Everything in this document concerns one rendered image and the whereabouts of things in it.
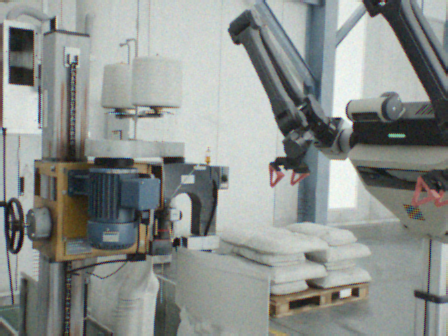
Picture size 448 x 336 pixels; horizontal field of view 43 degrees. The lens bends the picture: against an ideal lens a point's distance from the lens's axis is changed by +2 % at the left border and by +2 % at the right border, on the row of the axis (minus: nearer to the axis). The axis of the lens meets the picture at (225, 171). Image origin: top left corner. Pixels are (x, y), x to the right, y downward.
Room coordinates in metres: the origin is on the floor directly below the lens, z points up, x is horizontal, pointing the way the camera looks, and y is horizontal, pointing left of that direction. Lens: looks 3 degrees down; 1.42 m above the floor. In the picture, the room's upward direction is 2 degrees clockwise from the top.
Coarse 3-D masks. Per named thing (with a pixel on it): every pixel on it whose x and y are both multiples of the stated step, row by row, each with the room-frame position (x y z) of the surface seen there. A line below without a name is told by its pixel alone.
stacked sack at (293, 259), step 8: (240, 248) 5.01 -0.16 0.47; (248, 248) 4.92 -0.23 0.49; (248, 256) 4.89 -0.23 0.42; (256, 256) 4.78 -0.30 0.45; (264, 256) 4.69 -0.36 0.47; (272, 256) 4.68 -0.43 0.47; (280, 256) 4.71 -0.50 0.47; (288, 256) 4.75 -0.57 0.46; (296, 256) 4.79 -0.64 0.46; (304, 256) 4.85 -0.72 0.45; (272, 264) 4.65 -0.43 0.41; (280, 264) 4.69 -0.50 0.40; (288, 264) 4.74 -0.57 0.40; (296, 264) 4.80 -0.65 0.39
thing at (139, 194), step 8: (128, 184) 1.65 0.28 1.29; (136, 184) 1.64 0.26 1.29; (144, 184) 1.65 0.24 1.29; (152, 184) 1.68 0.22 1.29; (128, 192) 1.65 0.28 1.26; (136, 192) 1.63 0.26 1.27; (144, 192) 1.65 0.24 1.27; (152, 192) 1.68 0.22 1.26; (128, 200) 1.65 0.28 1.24; (136, 200) 1.63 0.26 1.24; (144, 200) 1.65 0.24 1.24; (152, 200) 1.68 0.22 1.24; (136, 208) 1.64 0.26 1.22; (144, 208) 1.65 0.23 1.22; (152, 208) 1.69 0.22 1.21
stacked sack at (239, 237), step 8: (224, 232) 5.14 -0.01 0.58; (232, 232) 5.06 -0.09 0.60; (240, 232) 5.04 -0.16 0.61; (248, 232) 5.00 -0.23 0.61; (256, 232) 5.03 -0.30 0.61; (264, 232) 5.06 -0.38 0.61; (272, 232) 5.06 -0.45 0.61; (280, 232) 5.10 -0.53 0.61; (288, 232) 5.18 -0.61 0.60; (224, 240) 5.08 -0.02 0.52; (232, 240) 4.97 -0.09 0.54; (240, 240) 4.89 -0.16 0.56; (248, 240) 4.86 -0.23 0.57
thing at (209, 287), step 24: (192, 264) 1.84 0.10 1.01; (216, 264) 1.71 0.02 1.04; (240, 264) 1.76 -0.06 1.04; (192, 288) 1.83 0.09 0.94; (216, 288) 1.71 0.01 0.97; (240, 288) 1.66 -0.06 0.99; (264, 288) 1.60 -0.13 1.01; (192, 312) 1.82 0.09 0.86; (216, 312) 1.71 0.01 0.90; (240, 312) 1.65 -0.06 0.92; (264, 312) 1.60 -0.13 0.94
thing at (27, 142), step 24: (0, 144) 4.28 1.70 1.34; (24, 144) 4.38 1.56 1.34; (0, 168) 4.28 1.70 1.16; (24, 168) 4.38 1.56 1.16; (0, 192) 4.29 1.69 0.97; (24, 192) 4.38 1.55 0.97; (0, 216) 4.29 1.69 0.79; (24, 216) 4.39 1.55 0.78; (0, 240) 4.29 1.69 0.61; (24, 240) 4.39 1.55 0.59; (0, 264) 4.29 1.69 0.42; (24, 264) 4.40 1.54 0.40; (0, 288) 4.29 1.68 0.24
